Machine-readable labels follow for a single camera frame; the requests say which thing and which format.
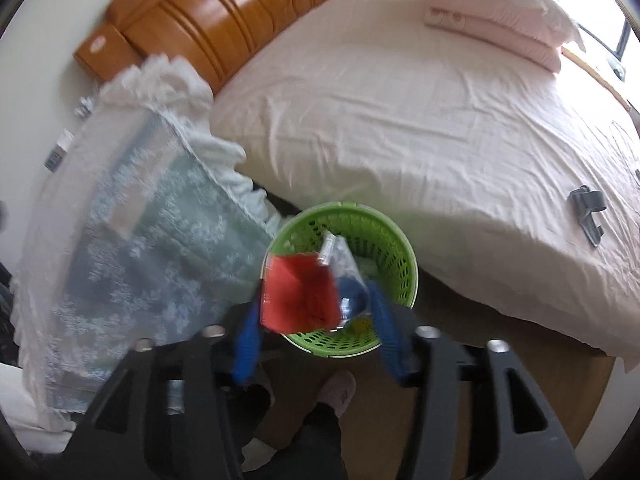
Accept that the person's pink slipper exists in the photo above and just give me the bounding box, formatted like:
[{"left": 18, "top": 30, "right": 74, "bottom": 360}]
[{"left": 317, "top": 371, "right": 357, "bottom": 418}]

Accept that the wooden headboard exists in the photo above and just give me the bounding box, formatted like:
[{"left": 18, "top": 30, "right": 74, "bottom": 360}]
[{"left": 106, "top": 0, "right": 351, "bottom": 97}]

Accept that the bed with pink sheet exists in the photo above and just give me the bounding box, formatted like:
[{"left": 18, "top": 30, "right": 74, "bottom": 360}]
[{"left": 210, "top": 0, "right": 640, "bottom": 373}]

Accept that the person's dark trouser leg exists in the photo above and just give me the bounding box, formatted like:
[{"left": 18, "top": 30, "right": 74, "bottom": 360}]
[{"left": 270, "top": 400, "right": 349, "bottom": 480}]

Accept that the red packet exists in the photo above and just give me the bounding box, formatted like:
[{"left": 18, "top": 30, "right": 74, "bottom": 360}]
[{"left": 262, "top": 254, "right": 342, "bottom": 334}]

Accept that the window with dark frame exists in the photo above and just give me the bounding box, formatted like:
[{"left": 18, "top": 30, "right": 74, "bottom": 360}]
[{"left": 545, "top": 0, "right": 638, "bottom": 82}]

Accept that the grey plastic hook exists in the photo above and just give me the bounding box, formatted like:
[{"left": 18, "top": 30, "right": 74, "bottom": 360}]
[{"left": 567, "top": 185, "right": 609, "bottom": 249}]

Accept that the pink pillow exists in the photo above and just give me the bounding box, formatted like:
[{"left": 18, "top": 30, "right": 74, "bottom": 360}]
[{"left": 420, "top": 0, "right": 564, "bottom": 74}]

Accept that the blue white box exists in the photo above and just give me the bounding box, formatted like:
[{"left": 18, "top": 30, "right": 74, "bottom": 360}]
[{"left": 45, "top": 130, "right": 76, "bottom": 172}]

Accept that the wooden nightstand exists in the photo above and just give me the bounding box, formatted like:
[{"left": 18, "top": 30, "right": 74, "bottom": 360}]
[{"left": 75, "top": 22, "right": 132, "bottom": 82}]

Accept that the white lace tablecloth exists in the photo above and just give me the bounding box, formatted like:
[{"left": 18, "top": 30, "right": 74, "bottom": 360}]
[{"left": 10, "top": 55, "right": 282, "bottom": 433}]

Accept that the clear blue plastic wrapper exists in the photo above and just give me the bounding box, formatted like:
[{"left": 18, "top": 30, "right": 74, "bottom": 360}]
[{"left": 319, "top": 232, "right": 377, "bottom": 332}]

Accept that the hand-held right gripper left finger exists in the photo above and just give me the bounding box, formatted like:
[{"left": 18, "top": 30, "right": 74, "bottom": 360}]
[{"left": 55, "top": 300, "right": 273, "bottom": 480}]

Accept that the green plastic basket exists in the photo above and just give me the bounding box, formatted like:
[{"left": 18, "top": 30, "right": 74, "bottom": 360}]
[{"left": 262, "top": 201, "right": 419, "bottom": 359}]

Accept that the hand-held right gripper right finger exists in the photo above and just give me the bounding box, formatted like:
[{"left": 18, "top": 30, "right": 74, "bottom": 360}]
[{"left": 367, "top": 280, "right": 586, "bottom": 480}]

